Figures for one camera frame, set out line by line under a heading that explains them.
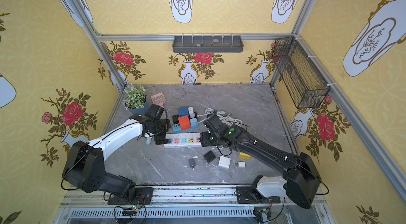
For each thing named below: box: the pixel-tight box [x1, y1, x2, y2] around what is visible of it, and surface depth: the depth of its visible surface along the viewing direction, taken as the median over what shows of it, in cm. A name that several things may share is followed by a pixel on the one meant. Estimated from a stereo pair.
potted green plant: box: [122, 82, 150, 116], surface depth 94 cm
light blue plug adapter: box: [189, 117, 199, 129], surface depth 97 cm
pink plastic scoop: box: [150, 91, 166, 109], surface depth 115 cm
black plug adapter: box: [203, 150, 217, 164], surface depth 86 cm
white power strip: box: [163, 132, 202, 149], surface depth 92 cm
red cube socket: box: [178, 115, 192, 131], surface depth 94 cm
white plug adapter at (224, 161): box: [218, 155, 232, 169], surface depth 83 cm
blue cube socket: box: [178, 106, 190, 118], surface depth 97 cm
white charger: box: [188, 106, 196, 118], surface depth 99 cm
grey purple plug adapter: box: [188, 158, 196, 168], surface depth 86 cm
